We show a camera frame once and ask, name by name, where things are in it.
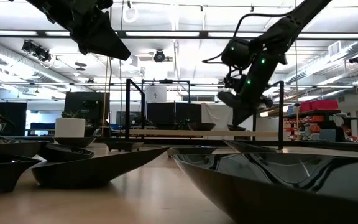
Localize black aluminium rig frame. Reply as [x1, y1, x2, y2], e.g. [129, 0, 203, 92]
[0, 133, 358, 154]

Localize black partition panel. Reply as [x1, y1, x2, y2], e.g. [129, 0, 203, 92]
[146, 102, 202, 131]
[0, 101, 27, 137]

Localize storage rack with red bins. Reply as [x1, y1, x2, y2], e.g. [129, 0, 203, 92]
[283, 99, 354, 143]

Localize white hanging sheet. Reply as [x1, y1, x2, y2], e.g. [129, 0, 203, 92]
[201, 103, 234, 131]

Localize small succulent in white pot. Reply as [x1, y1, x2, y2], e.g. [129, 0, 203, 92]
[54, 109, 88, 138]

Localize black monitor screen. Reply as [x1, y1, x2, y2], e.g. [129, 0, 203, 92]
[63, 91, 111, 121]

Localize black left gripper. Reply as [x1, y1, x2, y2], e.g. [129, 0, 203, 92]
[26, 0, 132, 61]

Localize black rounded mini plate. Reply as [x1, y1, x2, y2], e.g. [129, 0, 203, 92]
[0, 139, 51, 159]
[172, 151, 358, 224]
[187, 122, 216, 131]

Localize black ceiling spotlights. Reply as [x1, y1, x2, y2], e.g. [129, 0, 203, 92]
[21, 39, 53, 63]

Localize wooden riser with black legs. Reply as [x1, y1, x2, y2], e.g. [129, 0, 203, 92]
[125, 78, 285, 151]

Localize overhead LED light bar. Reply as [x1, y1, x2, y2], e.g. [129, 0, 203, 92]
[0, 30, 358, 40]

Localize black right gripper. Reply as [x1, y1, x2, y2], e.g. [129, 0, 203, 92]
[218, 62, 273, 127]

